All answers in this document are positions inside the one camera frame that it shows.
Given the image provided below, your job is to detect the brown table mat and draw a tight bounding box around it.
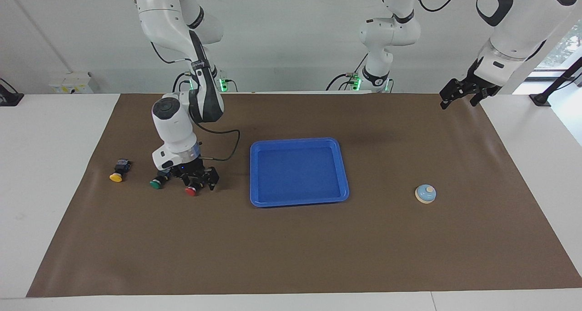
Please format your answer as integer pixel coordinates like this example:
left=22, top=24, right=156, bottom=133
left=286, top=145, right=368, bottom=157
left=26, top=93, right=582, bottom=298

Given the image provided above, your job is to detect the black left base cable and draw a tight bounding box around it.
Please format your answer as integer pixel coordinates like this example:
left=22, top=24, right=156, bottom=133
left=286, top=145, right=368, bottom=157
left=326, top=52, right=370, bottom=92

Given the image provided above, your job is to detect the light blue desk bell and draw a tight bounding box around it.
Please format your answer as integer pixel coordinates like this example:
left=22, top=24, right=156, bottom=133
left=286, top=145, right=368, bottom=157
left=415, top=184, right=437, bottom=204

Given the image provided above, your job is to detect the black base cable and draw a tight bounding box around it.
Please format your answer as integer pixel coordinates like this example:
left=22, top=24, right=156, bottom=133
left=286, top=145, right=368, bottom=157
left=172, top=72, right=191, bottom=93
left=326, top=52, right=370, bottom=92

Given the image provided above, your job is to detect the black clamp mount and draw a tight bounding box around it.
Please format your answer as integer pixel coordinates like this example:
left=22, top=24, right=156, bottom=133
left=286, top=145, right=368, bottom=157
left=0, top=78, right=24, bottom=107

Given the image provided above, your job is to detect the black right base cable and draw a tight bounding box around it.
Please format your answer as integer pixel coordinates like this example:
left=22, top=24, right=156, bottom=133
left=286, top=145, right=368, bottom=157
left=172, top=72, right=191, bottom=93

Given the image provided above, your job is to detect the yellow push button switch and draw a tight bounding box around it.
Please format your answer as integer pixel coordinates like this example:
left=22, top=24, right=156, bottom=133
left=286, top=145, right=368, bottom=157
left=109, top=159, right=132, bottom=183

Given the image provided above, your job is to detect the blue plastic tray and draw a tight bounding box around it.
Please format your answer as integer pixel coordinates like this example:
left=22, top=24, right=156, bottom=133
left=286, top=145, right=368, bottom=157
left=249, top=137, right=350, bottom=208

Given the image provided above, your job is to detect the black stand with foot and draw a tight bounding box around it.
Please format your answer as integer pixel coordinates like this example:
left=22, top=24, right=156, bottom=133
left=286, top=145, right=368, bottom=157
left=529, top=56, right=582, bottom=107

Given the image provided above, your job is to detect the green push button switch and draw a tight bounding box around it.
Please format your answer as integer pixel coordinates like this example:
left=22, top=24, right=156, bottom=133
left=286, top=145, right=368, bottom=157
left=149, top=169, right=171, bottom=190

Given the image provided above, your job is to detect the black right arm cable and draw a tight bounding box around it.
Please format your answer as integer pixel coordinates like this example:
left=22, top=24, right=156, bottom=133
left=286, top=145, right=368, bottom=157
left=150, top=42, right=241, bottom=162

